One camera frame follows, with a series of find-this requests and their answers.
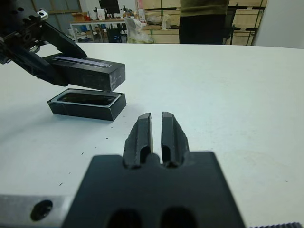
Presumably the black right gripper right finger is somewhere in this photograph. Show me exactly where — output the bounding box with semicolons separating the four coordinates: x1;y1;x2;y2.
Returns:
161;111;190;168

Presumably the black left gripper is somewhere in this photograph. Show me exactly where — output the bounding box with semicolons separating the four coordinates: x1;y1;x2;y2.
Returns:
0;0;87;87

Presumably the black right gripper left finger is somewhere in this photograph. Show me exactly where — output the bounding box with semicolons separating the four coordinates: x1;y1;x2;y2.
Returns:
123;112;154;169

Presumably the black box lid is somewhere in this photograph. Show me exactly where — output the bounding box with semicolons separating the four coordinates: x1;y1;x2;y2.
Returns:
42;55;126;93

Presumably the brown cardboard box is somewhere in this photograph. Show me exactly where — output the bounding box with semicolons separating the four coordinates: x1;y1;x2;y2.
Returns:
71;11;90;21

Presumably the black box base white insert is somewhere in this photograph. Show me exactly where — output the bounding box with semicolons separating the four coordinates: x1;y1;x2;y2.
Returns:
46;88;127;122

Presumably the white carton red print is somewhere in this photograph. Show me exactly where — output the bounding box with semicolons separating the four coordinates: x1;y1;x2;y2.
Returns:
96;7;106;21

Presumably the black computer tower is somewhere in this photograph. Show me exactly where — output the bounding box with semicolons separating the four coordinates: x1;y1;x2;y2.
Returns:
106;28;123;44

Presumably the black computer monitor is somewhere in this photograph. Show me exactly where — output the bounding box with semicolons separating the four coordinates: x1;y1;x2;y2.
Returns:
98;0;121;15

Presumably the crumpled plastic bag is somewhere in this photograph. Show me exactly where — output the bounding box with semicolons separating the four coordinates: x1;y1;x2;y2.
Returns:
124;14;155;44

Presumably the pink paper sign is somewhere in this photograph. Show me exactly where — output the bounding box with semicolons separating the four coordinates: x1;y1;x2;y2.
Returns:
137;0;147;24

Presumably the wooden crate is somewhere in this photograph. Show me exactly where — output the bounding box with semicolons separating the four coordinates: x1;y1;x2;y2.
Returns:
136;0;268;10
142;9;263;30
142;28;256;46

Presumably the standing person olive sweater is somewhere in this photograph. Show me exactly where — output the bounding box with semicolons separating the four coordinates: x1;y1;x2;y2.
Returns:
179;0;230;45

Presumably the black mesh chair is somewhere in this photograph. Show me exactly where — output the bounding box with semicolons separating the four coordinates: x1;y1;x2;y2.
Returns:
222;2;241;46

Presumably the window with grey frame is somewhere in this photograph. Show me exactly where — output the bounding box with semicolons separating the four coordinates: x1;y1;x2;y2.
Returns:
30;0;83;14

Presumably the white frame desk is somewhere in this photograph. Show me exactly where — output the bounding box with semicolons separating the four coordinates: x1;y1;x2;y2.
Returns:
69;19;126;44

